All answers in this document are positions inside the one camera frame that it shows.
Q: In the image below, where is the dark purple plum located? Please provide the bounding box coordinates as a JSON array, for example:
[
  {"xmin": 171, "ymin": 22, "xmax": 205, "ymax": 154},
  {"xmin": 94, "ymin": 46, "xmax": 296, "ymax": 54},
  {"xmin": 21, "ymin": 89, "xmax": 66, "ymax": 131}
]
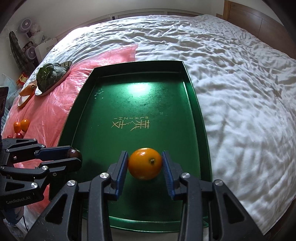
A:
[{"xmin": 67, "ymin": 149, "xmax": 83, "ymax": 161}]

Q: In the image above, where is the smooth orange with stem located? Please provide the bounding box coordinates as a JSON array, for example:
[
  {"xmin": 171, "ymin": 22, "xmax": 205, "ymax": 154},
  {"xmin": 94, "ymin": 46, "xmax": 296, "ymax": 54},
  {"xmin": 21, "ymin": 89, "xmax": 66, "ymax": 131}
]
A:
[{"xmin": 128, "ymin": 148, "xmax": 163, "ymax": 180}]

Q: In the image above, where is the pink plastic sheet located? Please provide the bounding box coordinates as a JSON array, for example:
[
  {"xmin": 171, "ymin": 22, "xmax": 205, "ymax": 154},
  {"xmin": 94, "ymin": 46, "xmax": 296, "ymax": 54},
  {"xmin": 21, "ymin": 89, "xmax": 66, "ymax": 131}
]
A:
[{"xmin": 1, "ymin": 44, "xmax": 139, "ymax": 214}]

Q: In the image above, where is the orange oval dish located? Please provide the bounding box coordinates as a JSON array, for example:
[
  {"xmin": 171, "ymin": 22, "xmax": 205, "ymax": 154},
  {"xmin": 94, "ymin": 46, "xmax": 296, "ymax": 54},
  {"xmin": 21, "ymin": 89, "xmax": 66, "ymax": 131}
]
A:
[{"xmin": 18, "ymin": 91, "xmax": 35, "ymax": 108}]

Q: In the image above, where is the orange carrot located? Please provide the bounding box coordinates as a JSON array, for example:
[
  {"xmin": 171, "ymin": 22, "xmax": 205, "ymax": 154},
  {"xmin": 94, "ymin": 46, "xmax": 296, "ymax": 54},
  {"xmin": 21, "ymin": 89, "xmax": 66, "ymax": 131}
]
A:
[{"xmin": 19, "ymin": 83, "xmax": 37, "ymax": 96}]

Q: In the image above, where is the translucent blue plastic bag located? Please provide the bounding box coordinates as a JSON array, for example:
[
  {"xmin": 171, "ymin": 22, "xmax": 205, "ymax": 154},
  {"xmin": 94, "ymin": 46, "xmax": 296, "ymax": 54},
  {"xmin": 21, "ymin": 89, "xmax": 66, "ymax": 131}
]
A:
[{"xmin": 1, "ymin": 73, "xmax": 20, "ymax": 110}]

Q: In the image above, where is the black laptop on floor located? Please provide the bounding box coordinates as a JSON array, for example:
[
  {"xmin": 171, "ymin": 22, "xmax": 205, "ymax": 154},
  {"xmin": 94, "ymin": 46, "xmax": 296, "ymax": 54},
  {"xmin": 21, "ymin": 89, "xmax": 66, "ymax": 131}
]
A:
[{"xmin": 0, "ymin": 86, "xmax": 9, "ymax": 118}]

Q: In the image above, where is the red yellow snack bag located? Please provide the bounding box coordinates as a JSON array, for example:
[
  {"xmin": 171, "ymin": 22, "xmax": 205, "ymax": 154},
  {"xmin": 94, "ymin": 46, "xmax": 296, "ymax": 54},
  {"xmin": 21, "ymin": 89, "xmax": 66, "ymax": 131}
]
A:
[{"xmin": 16, "ymin": 72, "xmax": 29, "ymax": 87}]

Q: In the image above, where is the green leafy vegetable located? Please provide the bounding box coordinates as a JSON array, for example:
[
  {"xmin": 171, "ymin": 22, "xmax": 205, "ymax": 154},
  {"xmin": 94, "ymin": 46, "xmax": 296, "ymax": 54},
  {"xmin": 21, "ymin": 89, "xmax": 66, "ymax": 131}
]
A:
[{"xmin": 36, "ymin": 63, "xmax": 69, "ymax": 93}]

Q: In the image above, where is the plaid scarf hanging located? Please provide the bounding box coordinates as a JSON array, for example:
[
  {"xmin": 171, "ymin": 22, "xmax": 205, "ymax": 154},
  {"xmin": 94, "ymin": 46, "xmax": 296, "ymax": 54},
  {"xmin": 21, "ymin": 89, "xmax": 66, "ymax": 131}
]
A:
[{"xmin": 9, "ymin": 31, "xmax": 35, "ymax": 77}]

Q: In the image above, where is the green shallow tray box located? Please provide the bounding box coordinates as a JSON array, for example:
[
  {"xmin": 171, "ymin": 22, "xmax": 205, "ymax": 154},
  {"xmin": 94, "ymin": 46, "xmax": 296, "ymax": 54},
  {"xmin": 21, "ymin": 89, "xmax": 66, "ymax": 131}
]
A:
[{"xmin": 58, "ymin": 60, "xmax": 212, "ymax": 233}]

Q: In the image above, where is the grey rimmed white plate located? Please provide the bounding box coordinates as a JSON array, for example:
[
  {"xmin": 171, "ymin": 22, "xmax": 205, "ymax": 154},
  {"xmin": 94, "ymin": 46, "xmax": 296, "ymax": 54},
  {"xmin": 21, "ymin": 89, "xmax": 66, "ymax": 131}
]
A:
[{"xmin": 35, "ymin": 61, "xmax": 72, "ymax": 96}]

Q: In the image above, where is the white cardboard box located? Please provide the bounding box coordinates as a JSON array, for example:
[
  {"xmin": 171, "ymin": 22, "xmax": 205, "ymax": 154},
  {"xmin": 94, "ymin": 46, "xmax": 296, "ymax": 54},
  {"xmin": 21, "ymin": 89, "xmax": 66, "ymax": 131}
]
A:
[{"xmin": 35, "ymin": 38, "xmax": 58, "ymax": 63}]

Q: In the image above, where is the white bed duvet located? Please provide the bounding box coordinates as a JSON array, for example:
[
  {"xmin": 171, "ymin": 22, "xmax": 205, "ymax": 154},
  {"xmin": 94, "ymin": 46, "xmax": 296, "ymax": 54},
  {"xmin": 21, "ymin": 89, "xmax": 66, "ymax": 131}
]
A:
[{"xmin": 45, "ymin": 15, "xmax": 295, "ymax": 233}]

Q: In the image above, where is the wooden headboard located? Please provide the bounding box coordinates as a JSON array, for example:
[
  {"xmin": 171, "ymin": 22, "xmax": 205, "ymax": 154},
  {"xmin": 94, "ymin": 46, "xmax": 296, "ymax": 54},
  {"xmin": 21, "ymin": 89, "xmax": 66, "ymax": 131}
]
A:
[{"xmin": 216, "ymin": 1, "xmax": 295, "ymax": 59}]

